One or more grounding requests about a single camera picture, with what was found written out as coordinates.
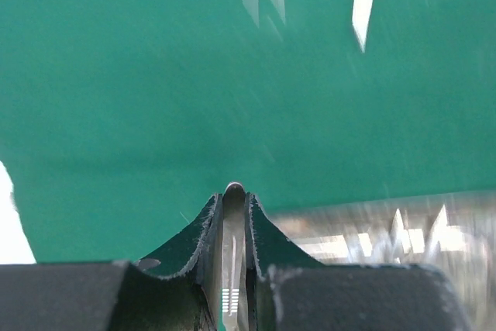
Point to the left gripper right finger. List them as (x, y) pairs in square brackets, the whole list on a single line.
[(289, 290)]

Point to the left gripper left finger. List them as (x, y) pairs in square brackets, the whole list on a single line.
[(175, 287)]

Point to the steel scalpel handle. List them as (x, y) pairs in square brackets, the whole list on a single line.
[(234, 302)]

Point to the steel instrument tray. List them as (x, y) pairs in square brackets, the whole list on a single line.
[(454, 232)]

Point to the green surgical cloth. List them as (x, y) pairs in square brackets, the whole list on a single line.
[(119, 118)]

